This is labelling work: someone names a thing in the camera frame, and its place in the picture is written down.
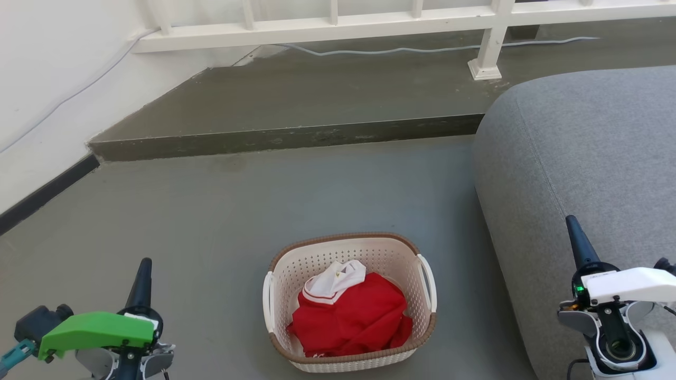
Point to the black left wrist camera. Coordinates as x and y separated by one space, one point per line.
39 322

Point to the grey fabric sofa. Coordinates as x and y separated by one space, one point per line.
581 158

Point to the cream perforated plastic laundry basket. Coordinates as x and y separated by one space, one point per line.
317 264

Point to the black wall baseboard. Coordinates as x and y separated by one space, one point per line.
47 192

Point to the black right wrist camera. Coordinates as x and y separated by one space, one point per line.
666 266

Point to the raised grey concrete step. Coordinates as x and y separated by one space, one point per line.
317 100

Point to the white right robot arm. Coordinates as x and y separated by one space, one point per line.
663 359

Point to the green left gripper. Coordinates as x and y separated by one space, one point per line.
100 330

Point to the red shirt with white collar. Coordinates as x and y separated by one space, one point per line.
354 316

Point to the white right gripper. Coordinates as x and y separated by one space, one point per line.
634 285

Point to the white wooden railing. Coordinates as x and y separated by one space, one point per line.
317 29

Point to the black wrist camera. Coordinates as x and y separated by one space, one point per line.
39 322
666 266

